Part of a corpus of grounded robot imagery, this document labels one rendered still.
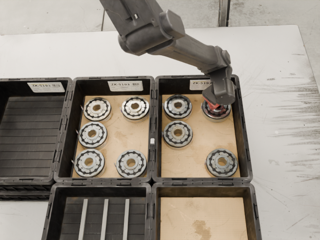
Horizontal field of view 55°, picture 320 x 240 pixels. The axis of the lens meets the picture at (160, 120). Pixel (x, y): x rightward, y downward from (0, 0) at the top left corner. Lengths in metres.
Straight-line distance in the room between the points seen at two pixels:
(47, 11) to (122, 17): 2.48
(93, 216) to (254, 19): 2.17
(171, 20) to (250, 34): 1.08
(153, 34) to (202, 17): 2.19
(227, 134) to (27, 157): 0.71
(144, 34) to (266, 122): 0.87
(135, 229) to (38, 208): 0.41
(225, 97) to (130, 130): 0.39
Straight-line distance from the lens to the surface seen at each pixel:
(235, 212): 1.02
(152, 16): 0.54
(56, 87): 1.23
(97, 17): 2.83
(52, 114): 1.24
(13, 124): 1.28
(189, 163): 1.06
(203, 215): 1.01
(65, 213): 1.06
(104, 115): 1.14
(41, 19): 2.97
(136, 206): 1.02
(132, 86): 1.16
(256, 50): 1.55
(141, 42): 0.57
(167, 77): 1.12
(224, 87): 0.90
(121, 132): 1.12
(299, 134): 1.34
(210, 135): 1.11
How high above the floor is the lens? 1.81
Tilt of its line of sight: 60 degrees down
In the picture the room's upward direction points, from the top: 5 degrees counter-clockwise
